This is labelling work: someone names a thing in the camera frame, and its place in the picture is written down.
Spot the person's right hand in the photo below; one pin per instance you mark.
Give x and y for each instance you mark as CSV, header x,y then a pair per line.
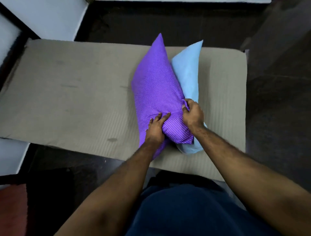
x,y
194,116

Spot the person's left hand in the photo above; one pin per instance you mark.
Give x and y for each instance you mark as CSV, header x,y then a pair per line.
x,y
155,132

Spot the light blue pillow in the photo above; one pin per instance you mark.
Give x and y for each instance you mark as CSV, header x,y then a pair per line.
x,y
188,73

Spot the purple dotted pillow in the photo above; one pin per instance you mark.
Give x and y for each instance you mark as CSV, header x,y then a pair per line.
x,y
155,87

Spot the beige striped bed sheet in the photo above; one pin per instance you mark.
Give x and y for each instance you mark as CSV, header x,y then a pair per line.
x,y
73,97

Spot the person's left forearm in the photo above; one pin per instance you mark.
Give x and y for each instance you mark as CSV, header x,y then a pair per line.
x,y
116,192

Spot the person's right forearm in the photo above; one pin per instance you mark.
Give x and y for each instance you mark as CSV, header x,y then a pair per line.
x,y
250,182

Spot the person's navy blue shirt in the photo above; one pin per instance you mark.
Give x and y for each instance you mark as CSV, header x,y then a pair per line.
x,y
194,214

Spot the dark wooden bed frame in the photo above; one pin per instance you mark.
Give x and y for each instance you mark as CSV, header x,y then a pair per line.
x,y
21,36

